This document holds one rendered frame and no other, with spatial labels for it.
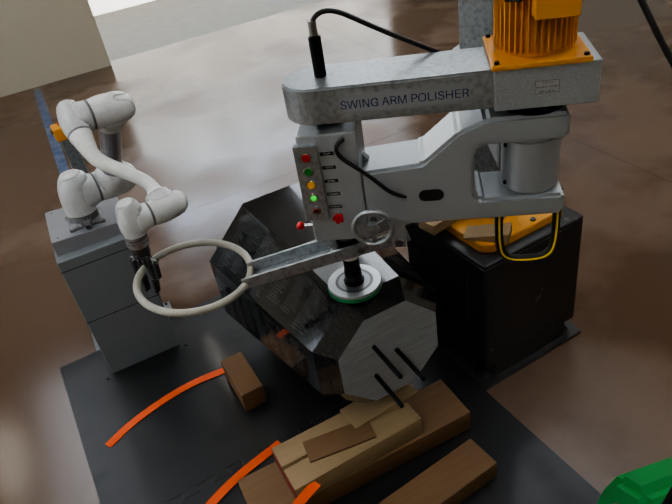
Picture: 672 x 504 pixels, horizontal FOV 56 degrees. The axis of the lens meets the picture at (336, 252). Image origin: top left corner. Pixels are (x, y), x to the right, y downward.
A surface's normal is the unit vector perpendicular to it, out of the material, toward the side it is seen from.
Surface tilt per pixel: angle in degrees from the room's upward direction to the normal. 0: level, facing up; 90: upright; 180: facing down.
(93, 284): 90
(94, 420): 0
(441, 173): 90
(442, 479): 0
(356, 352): 90
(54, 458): 0
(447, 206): 90
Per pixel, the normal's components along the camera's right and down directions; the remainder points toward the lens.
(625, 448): -0.15, -0.80
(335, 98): -0.09, 0.59
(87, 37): 0.45, 0.47
